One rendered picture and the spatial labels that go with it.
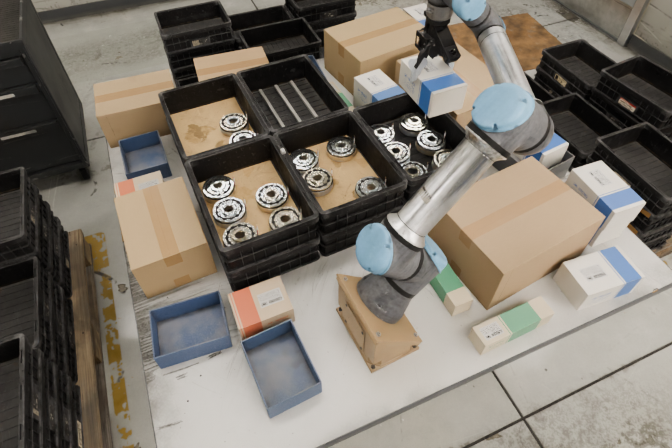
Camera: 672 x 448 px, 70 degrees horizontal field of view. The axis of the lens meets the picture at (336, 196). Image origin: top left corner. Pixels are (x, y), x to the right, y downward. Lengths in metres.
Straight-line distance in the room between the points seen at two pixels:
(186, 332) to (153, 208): 0.40
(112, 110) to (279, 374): 1.18
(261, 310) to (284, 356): 0.14
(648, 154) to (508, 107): 1.61
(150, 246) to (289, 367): 0.53
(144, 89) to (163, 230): 0.74
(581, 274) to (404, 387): 0.62
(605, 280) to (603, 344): 0.89
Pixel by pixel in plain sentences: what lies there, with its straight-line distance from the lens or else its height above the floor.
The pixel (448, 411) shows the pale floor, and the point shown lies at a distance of 2.15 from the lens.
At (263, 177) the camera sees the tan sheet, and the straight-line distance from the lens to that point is 1.64.
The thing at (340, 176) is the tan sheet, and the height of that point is 0.83.
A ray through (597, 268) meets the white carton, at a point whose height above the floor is 0.79.
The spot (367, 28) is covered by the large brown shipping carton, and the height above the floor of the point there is 0.90.
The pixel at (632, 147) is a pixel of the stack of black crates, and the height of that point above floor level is 0.49.
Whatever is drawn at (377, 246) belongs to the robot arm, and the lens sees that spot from 1.13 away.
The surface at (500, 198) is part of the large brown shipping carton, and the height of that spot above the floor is 0.90.
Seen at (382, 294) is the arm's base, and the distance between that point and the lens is 1.28.
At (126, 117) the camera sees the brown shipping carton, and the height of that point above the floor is 0.83.
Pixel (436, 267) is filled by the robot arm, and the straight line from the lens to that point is 1.25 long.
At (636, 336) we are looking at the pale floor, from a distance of 2.58.
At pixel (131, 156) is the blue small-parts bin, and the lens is 2.04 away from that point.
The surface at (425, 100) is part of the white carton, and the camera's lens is 1.53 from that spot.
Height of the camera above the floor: 2.00
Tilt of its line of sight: 48 degrees down
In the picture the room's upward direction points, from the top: straight up
